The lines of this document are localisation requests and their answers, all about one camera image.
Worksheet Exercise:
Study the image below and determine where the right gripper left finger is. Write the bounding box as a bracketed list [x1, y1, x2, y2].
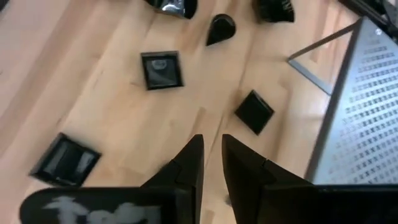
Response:
[20, 134, 205, 224]

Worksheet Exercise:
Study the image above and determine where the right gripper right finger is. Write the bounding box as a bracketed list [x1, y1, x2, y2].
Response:
[221, 134, 398, 224]

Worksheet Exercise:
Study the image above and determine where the black square mini plate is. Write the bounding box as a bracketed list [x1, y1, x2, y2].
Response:
[234, 89, 275, 136]
[29, 132, 103, 189]

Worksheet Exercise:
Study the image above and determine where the small black cube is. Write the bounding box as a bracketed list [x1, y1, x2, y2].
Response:
[140, 50, 184, 91]

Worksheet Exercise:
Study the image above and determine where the black deep square mini bowl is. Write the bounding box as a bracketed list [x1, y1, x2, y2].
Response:
[252, 0, 295, 24]
[144, 0, 198, 20]

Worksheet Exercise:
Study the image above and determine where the black teardrop mini plate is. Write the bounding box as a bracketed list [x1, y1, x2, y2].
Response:
[205, 13, 237, 47]

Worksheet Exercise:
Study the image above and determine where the grey perforated metal shelf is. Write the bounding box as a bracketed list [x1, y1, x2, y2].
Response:
[286, 16, 398, 187]

